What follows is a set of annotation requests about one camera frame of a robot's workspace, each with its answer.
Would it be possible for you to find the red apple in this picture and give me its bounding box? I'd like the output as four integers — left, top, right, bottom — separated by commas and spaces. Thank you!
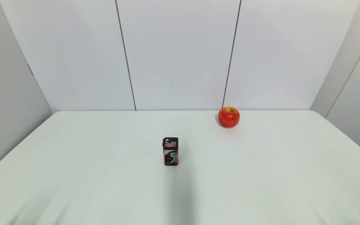
218, 107, 240, 128

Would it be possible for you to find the black pink chewing gum box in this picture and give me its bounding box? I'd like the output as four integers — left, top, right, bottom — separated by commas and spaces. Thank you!
162, 137, 179, 166

